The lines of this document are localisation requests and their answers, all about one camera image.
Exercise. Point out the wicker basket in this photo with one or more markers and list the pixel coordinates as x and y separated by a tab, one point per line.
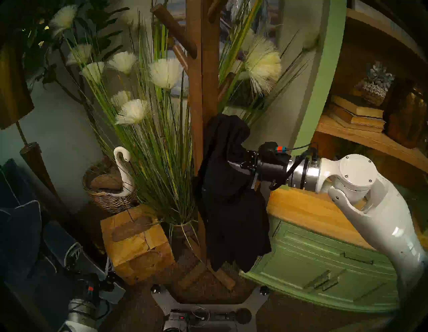
103	200

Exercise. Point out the wooden block side table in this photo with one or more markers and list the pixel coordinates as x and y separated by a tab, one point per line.
133	251

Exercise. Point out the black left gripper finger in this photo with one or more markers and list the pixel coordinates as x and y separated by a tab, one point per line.
72	259
109	272

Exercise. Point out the white swan figurine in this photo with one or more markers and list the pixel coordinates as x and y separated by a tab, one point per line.
124	174

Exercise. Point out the brown wooden coat rack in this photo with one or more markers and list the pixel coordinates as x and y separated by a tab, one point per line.
202	83

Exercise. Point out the stack of old books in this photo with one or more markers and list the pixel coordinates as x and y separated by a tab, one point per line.
357	118

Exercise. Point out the tan cover old book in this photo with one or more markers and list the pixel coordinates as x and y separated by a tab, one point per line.
354	126

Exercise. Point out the green wooden shelf cabinet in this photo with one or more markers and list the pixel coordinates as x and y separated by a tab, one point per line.
301	261

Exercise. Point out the dark copper vase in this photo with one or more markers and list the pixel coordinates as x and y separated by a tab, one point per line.
404	117

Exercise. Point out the dark cover old book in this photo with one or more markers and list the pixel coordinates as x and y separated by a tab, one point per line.
354	104

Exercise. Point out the black power strip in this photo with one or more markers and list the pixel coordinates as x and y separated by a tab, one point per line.
217	316

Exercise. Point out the black jacket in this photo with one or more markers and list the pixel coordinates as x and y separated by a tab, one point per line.
230	207

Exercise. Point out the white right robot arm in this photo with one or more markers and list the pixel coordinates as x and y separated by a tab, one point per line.
384	214

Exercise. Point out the woven striped plant pot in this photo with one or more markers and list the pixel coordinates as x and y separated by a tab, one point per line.
182	231

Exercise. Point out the succulent in woven pot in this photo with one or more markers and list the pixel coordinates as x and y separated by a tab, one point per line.
373	92

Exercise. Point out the green plant with white flowers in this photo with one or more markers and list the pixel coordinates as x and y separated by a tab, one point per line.
97	13

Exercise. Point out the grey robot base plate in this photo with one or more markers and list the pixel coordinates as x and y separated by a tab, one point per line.
160	301

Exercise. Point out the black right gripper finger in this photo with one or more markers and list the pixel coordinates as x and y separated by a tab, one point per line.
240	169

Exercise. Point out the dark blue sofa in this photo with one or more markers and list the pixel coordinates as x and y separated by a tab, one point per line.
40	294

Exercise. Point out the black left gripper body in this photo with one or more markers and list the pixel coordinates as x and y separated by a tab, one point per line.
87	286

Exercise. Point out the black round base knob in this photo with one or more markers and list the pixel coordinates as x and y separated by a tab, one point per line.
154	288
264	290

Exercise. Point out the artificial pampas grass plant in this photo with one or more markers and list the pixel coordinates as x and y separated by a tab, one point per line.
160	160

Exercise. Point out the black round disc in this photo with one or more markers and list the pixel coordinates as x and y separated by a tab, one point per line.
243	315

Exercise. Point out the brass floor lamp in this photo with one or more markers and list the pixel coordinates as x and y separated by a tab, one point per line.
13	93

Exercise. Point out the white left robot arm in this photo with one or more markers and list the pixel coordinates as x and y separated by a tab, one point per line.
80	314

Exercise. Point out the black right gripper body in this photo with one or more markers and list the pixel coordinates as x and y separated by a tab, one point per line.
272	165

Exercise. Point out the blue cushion white piping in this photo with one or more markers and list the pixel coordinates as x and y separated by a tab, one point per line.
21	237

